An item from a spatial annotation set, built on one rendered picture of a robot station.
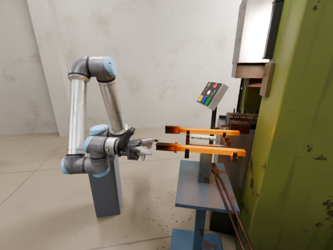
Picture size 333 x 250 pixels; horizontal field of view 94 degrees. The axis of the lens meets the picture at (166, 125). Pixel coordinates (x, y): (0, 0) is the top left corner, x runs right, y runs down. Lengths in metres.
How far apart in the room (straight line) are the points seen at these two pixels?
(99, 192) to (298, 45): 1.65
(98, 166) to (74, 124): 0.26
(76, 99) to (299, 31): 1.06
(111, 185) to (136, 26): 3.04
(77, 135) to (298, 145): 1.10
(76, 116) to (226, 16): 3.78
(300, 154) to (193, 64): 3.17
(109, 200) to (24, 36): 3.45
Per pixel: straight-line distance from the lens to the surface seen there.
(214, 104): 1.70
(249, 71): 1.23
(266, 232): 1.27
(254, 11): 1.21
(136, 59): 3.64
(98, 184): 1.59
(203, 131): 0.97
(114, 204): 1.72
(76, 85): 1.03
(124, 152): 0.83
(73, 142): 0.96
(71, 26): 3.92
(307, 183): 1.08
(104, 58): 1.03
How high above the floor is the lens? 1.32
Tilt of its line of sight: 19 degrees down
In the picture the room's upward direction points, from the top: straight up
